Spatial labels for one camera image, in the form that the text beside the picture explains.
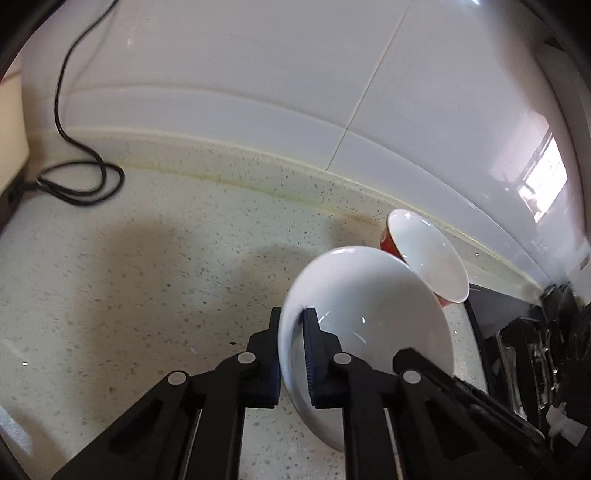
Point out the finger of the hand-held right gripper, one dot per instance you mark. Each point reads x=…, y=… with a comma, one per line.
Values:
x=461, y=390

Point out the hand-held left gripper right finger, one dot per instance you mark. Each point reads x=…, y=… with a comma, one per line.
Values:
x=308, y=355

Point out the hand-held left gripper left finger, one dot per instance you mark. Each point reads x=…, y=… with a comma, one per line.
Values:
x=272, y=383

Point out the large floral white plate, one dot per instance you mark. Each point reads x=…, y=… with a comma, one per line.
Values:
x=369, y=295

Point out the white crumpled object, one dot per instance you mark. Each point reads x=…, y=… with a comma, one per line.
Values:
x=561, y=420

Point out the red bowl white inside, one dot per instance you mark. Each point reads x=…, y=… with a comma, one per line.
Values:
x=429, y=254

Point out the cream rice cooker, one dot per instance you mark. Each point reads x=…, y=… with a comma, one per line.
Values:
x=11, y=129

